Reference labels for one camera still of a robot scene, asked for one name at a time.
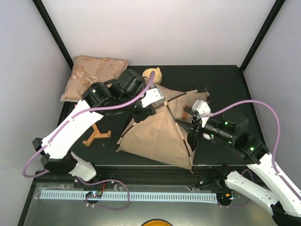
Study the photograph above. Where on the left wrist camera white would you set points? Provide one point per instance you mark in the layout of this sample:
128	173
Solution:
152	96

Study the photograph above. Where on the right black frame post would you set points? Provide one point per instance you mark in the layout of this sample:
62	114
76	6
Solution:
278	4

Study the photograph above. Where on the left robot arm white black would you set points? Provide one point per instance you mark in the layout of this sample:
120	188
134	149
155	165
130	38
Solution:
128	93

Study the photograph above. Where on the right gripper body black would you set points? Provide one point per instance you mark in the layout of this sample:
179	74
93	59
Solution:
198	124

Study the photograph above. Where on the beige black pet tent fabric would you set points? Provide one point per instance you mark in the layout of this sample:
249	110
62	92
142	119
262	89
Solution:
160	137

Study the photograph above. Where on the wooden bowl stand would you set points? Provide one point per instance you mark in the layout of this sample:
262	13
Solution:
96	135

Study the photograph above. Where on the beige patterned pillow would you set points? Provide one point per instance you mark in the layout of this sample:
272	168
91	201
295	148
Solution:
88	70

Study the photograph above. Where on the beige cat-ear bowl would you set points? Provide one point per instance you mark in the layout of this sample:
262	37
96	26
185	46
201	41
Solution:
158	74

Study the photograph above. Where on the left black frame post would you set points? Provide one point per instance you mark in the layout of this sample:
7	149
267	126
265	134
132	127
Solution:
39	5

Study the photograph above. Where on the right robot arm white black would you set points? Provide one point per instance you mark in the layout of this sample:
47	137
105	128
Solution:
279	199

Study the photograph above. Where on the white slotted cable duct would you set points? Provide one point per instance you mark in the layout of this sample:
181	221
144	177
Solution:
131	196

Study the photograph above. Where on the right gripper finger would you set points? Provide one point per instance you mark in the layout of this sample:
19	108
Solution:
189	111
185	125

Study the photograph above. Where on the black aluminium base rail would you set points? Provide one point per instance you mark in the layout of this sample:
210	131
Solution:
158	175

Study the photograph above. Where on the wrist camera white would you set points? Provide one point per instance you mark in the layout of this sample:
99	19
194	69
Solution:
152	96
202	110

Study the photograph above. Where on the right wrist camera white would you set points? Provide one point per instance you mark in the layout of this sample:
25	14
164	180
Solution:
202	110

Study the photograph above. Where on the black frame post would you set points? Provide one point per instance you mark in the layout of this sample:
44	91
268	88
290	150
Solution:
39	5
278	4

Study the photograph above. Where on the yellow round object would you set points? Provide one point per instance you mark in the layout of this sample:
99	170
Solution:
156	222

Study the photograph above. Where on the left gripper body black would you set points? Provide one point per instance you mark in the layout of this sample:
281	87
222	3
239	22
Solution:
138	117

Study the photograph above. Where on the small circuit board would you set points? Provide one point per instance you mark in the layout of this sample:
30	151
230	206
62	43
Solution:
226	196
94	194

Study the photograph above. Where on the left small circuit board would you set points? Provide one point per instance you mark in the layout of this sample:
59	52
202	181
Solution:
94	194

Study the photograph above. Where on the right small circuit board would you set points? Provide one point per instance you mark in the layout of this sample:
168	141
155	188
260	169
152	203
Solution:
226	196

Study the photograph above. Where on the white pompom toy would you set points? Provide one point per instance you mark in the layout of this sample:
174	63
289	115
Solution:
206	136

